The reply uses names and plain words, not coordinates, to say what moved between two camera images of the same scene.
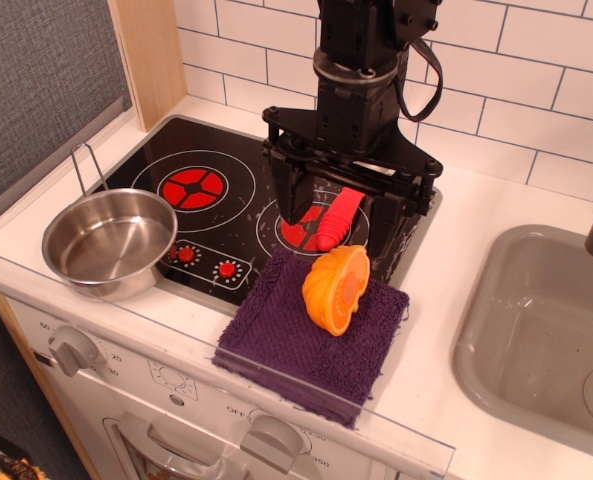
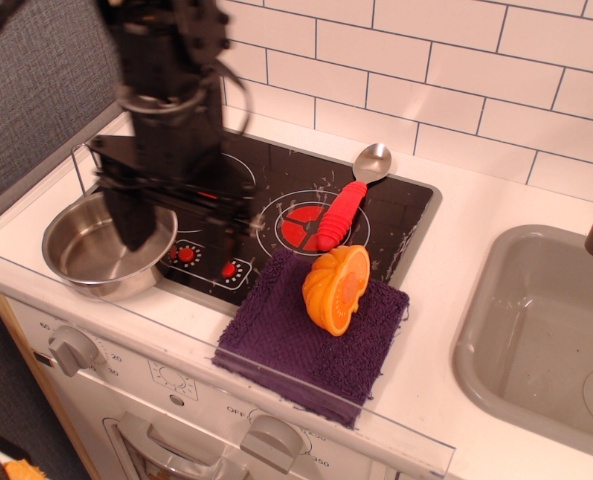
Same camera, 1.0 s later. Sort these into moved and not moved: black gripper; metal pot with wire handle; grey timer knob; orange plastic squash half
Moved: black gripper
Not moved: orange plastic squash half; grey timer knob; metal pot with wire handle
